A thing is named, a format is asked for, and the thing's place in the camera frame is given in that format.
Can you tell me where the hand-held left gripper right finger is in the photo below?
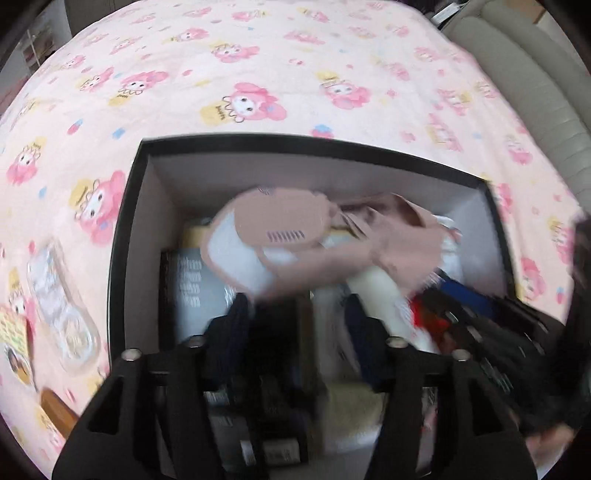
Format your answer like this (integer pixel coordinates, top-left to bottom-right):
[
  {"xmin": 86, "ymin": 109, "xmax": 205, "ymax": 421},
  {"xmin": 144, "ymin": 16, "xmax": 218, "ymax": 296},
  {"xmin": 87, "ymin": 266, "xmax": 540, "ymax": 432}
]
[{"xmin": 344, "ymin": 293, "xmax": 539, "ymax": 480}]

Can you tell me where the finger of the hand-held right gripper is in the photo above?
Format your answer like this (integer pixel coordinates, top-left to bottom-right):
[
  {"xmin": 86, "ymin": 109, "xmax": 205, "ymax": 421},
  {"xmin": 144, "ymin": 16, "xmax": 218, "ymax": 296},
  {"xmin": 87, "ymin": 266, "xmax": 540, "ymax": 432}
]
[{"xmin": 416, "ymin": 272, "xmax": 509, "ymax": 356}]

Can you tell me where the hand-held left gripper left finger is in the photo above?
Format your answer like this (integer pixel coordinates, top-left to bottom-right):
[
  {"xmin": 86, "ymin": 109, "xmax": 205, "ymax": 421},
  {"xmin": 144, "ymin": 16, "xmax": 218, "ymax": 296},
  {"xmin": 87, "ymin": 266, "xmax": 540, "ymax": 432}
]
[{"xmin": 51, "ymin": 293, "xmax": 252, "ymax": 480}]

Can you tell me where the pink cloth pouch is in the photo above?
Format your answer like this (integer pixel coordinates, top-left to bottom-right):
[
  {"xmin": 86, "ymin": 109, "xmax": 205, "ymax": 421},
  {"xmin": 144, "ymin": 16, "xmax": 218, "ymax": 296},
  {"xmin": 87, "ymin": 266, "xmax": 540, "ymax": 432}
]
[{"xmin": 201, "ymin": 185, "xmax": 446, "ymax": 305}]

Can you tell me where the black storage box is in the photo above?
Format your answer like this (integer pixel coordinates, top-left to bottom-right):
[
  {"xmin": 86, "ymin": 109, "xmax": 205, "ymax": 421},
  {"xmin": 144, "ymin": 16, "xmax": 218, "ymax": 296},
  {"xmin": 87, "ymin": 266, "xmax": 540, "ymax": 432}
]
[{"xmin": 107, "ymin": 134, "xmax": 525, "ymax": 480}]

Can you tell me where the clear plastic package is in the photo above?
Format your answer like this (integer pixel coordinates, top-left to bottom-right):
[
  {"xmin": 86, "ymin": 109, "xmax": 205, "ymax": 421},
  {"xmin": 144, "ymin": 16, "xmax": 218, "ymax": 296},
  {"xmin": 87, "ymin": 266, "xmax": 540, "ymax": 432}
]
[{"xmin": 25, "ymin": 237, "xmax": 102, "ymax": 372}]

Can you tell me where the cream cylindrical bottle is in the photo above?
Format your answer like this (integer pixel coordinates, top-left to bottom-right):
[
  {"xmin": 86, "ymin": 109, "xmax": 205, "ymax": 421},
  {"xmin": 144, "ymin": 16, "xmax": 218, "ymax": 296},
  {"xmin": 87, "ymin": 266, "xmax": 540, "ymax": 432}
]
[{"xmin": 346, "ymin": 268, "xmax": 416, "ymax": 342}]

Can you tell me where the grey book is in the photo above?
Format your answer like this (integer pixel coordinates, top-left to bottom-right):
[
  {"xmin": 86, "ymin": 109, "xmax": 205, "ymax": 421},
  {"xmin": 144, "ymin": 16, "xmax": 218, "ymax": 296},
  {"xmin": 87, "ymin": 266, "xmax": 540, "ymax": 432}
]
[{"xmin": 159, "ymin": 247, "xmax": 241, "ymax": 352}]

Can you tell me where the wooden comb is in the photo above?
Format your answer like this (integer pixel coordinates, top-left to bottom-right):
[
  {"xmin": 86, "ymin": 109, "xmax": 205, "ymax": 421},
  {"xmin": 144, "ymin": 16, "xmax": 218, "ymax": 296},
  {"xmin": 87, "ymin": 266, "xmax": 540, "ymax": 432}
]
[{"xmin": 39, "ymin": 388, "xmax": 81, "ymax": 439}]

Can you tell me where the girl-print sticker card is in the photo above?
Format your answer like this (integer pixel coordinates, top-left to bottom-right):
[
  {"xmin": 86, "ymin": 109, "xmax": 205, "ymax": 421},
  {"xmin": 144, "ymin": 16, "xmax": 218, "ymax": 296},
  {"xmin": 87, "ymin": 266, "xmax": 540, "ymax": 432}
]
[{"xmin": 2, "ymin": 344, "xmax": 38, "ymax": 388}]

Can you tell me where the yellow colourful printed card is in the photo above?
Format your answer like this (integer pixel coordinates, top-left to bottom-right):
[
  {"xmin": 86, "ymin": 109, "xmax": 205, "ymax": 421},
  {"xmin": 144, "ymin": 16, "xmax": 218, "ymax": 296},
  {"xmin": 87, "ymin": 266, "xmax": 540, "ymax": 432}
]
[{"xmin": 0, "ymin": 305, "xmax": 35, "ymax": 361}]

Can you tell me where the beige padded headboard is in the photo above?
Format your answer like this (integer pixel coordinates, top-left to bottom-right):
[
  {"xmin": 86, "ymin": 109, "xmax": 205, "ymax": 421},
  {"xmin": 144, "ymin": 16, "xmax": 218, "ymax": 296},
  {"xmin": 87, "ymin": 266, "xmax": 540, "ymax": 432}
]
[{"xmin": 443, "ymin": 0, "xmax": 591, "ymax": 222}]

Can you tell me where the pink cartoon-print blanket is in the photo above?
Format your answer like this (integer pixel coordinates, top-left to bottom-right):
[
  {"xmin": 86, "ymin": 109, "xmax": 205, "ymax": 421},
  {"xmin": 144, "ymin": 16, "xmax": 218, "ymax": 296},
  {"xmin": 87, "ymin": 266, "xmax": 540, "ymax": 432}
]
[{"xmin": 0, "ymin": 0, "xmax": 591, "ymax": 462}]

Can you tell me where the background shelf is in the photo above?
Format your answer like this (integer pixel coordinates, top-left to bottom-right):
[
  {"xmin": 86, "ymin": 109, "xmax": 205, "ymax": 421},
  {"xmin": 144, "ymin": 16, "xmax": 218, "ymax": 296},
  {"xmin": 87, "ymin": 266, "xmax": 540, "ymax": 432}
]
[{"xmin": 18, "ymin": 18, "xmax": 70, "ymax": 79}]

